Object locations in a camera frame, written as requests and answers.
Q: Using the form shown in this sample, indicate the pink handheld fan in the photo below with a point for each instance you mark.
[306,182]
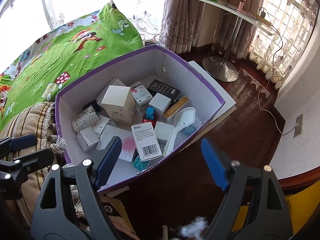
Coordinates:
[242,1]

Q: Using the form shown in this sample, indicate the green cartoon printed blanket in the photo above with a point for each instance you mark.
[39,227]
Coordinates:
[62,55]

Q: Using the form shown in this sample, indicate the black box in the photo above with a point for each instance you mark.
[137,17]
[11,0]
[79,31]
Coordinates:
[163,88]

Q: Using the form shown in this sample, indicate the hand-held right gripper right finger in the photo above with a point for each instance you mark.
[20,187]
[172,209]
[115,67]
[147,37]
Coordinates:
[215,165]

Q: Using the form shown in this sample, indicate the white box with slot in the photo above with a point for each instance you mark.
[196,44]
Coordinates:
[102,123]

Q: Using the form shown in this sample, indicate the striped plush cushion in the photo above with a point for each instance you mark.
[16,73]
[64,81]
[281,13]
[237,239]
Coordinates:
[27,120]

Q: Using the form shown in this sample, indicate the latticed window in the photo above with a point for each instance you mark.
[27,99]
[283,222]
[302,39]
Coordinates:
[287,10]

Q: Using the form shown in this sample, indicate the cream lace curtain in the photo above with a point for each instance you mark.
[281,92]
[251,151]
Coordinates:
[275,60]

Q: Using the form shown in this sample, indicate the dark tasselled fringe cloth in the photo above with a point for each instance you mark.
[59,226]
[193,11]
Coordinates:
[58,142]

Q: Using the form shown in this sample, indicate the white side table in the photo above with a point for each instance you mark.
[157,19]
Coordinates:
[225,6]

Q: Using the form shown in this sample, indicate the light blue spiky brush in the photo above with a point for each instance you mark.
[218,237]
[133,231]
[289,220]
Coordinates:
[188,131]

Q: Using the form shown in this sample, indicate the red and blue toy car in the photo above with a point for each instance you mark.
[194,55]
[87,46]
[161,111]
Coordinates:
[150,116]

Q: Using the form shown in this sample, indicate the white striped medicine box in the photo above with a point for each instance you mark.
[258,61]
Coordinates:
[85,121]

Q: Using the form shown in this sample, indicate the embroidered sheer lace curtain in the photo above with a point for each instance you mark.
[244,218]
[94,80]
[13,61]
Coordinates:
[147,22]

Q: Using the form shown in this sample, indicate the white barcode medicine box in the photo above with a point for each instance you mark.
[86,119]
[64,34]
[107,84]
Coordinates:
[146,140]

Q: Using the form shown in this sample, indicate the dark blue box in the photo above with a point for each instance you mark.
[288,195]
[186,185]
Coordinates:
[93,106]

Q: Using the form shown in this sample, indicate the white plastic folding scoop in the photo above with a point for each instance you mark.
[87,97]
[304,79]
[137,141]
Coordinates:
[183,116]

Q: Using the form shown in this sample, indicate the purple cardboard box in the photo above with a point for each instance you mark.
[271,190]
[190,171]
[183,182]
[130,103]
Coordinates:
[180,75]

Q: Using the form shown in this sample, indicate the teal medicine box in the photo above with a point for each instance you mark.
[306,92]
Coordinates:
[141,163]

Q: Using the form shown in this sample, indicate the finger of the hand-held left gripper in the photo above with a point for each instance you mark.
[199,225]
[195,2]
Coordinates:
[35,160]
[22,140]

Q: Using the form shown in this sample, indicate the brown patterned curtain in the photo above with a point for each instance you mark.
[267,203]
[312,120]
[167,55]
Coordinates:
[190,17]

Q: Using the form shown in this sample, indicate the white red blue medicine box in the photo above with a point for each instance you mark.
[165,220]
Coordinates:
[140,93]

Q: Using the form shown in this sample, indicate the tall white beige box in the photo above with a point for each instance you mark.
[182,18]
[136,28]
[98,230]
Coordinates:
[118,102]

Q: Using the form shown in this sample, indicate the nautical printed cloth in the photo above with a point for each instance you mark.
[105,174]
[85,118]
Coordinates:
[117,210]

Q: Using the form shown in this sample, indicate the long white box yellow side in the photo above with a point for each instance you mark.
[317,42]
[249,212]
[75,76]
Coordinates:
[175,108]

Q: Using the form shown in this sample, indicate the wall socket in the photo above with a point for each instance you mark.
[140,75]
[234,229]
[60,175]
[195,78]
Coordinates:
[298,126]

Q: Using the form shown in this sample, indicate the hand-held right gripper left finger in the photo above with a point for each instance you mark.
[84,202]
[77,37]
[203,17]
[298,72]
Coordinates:
[110,158]

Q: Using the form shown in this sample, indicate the yellow power strip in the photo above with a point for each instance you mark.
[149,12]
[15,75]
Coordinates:
[262,17]

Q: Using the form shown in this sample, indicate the yellow plastic thing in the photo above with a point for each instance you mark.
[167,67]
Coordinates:
[250,220]

